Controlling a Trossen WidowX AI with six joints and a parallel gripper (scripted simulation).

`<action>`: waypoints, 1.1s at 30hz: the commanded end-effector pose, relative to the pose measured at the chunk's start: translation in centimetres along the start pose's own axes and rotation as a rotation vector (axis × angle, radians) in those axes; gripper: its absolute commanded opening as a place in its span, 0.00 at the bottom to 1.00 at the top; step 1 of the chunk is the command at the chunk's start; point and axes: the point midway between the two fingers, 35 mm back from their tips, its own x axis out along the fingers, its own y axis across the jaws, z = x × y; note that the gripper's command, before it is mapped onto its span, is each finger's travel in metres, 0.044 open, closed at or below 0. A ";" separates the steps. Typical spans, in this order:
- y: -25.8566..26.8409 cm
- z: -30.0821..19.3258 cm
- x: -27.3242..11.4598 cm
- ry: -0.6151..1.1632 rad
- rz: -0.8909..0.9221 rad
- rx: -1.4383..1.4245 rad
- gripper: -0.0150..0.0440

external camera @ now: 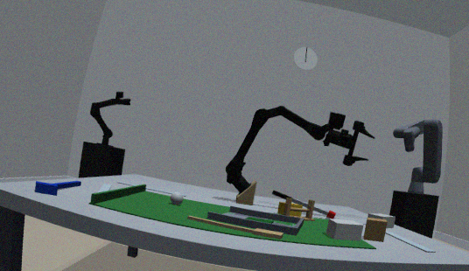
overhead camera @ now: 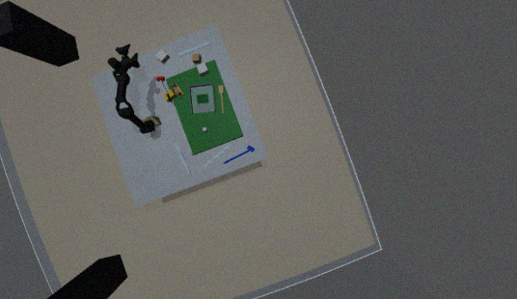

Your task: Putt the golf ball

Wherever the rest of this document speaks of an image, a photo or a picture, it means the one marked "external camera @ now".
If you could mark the green flat mat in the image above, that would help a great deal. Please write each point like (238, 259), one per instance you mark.
(150, 205)

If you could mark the white golf ball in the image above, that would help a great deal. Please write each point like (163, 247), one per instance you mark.
(176, 198)

